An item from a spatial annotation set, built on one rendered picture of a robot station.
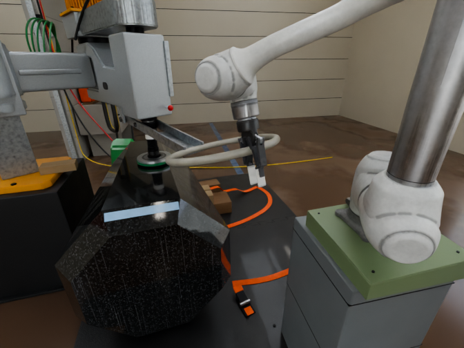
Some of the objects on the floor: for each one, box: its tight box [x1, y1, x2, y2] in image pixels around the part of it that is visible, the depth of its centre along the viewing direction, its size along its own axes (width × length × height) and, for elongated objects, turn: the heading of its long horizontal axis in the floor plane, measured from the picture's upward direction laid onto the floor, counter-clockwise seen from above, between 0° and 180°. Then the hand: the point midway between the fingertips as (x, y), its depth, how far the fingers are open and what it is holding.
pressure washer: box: [110, 114, 135, 164], centre depth 299 cm, size 35×35×87 cm
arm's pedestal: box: [273, 215, 455, 348], centre depth 110 cm, size 50×50×80 cm
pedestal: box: [0, 157, 95, 304], centre depth 177 cm, size 66×66×74 cm
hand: (256, 176), depth 86 cm, fingers closed on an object, 4 cm apart
